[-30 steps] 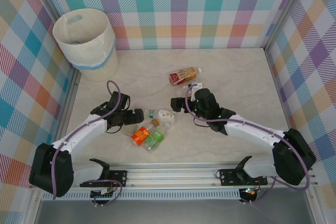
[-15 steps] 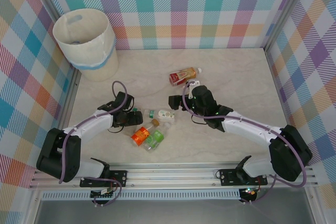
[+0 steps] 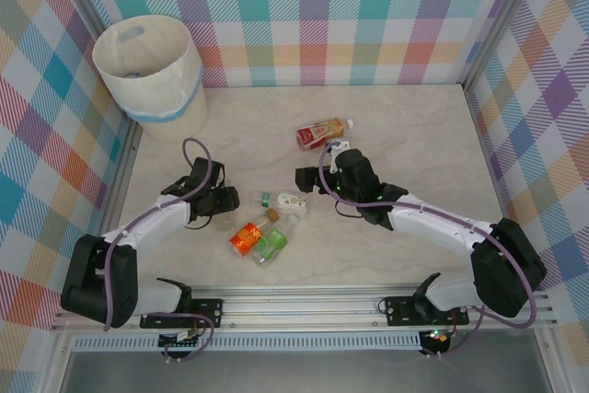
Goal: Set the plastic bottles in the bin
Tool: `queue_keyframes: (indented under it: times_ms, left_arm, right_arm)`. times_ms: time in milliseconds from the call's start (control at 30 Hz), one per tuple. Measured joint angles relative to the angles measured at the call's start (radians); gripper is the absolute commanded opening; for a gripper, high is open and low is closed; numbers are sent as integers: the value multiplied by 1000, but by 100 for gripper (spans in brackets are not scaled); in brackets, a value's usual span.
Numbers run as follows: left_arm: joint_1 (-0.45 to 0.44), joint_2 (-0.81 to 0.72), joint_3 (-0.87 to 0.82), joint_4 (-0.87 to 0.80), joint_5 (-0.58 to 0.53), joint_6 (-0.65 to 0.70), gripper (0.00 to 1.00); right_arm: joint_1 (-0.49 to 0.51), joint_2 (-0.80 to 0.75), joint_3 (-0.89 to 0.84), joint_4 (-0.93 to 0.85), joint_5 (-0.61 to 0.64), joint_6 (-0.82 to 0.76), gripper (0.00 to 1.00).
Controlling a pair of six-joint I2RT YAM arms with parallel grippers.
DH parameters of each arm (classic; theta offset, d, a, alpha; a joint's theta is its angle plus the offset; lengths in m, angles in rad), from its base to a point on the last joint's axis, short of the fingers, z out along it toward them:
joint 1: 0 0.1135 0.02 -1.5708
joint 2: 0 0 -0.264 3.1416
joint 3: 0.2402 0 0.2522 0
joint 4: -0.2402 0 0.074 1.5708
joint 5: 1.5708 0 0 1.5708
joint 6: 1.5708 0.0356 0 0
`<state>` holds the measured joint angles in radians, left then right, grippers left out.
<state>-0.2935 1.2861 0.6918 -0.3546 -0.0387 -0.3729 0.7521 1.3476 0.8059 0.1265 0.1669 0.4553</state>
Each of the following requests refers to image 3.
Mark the orange juice bottle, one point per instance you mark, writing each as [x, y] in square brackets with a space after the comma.
[248, 236]

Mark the aluminium mounting rail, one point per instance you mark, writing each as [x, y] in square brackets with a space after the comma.
[299, 305]

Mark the tea bottle green picture label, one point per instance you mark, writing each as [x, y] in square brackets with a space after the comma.
[290, 202]

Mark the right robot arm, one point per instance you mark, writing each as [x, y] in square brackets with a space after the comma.
[437, 227]

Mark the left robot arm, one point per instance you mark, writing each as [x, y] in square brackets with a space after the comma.
[147, 223]

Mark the small circuit board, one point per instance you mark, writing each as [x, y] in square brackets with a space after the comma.
[184, 337]
[437, 337]

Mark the cream bin with blue band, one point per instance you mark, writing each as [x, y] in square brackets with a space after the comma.
[161, 103]

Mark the red and gold drink bottle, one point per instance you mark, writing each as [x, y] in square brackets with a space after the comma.
[319, 133]

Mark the grey metal panel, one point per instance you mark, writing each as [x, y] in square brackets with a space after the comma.
[299, 374]

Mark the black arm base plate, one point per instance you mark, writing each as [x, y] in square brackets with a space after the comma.
[209, 310]
[400, 310]

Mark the clear bottle with green label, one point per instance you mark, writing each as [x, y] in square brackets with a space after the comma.
[275, 241]

